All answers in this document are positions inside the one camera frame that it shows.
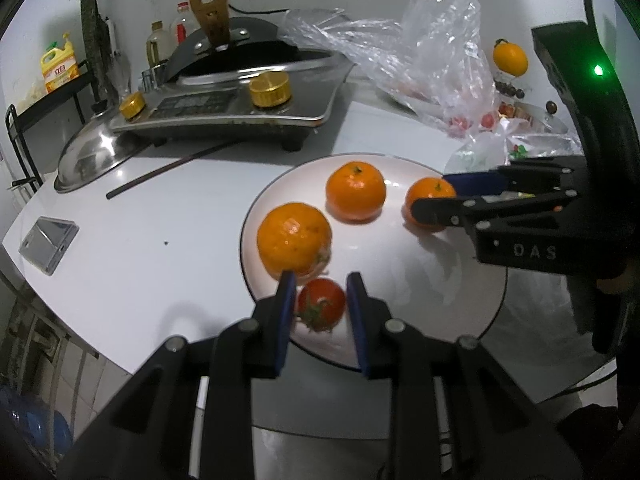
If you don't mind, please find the oil bottle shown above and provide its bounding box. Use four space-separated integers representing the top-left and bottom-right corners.
145 21 175 68

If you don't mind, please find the yellow orange on box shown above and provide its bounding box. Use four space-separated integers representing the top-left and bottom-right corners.
492 39 528 77

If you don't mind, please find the black umbrella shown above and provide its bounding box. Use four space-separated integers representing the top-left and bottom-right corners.
93 0 130 105

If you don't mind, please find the red cherry tomato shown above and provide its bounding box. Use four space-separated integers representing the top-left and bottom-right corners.
295 278 346 333

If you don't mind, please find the yellow detergent jug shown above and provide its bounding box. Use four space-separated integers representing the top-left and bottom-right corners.
40 32 80 93

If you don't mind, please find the white round plate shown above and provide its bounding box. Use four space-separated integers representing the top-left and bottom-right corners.
240 153 506 341

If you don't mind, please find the crumpled clear plastic bag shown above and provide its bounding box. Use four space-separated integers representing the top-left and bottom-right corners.
280 0 498 138

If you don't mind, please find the steel dome pot lid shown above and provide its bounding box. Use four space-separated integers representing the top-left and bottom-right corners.
53 107 150 194

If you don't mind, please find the black wok with wooden handle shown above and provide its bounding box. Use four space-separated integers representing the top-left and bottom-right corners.
163 0 303 84

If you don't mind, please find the red capped sauce bottle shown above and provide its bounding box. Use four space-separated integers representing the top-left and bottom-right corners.
170 1 198 46

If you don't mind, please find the flat printed plastic bag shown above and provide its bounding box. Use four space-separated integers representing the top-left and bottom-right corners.
445 118 582 174

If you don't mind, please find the steel induction cooker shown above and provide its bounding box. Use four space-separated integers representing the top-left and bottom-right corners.
110 49 352 152

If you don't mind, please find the clear box of dark fruit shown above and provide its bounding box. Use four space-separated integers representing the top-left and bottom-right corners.
494 75 532 101

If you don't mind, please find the small mandarin orange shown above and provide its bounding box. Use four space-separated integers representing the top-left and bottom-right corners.
402 177 457 233

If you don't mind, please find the black metal rack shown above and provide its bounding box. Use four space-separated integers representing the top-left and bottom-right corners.
4 60 98 194

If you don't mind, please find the black chopstick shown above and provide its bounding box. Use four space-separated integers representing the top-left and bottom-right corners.
105 141 239 200

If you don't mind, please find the grey smartphone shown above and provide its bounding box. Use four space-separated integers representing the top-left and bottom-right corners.
18 217 79 276

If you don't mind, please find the steel saucepan with lid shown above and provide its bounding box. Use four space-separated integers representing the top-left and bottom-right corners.
514 101 568 134

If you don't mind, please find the large mandarin orange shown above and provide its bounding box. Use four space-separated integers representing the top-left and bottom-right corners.
256 203 333 281

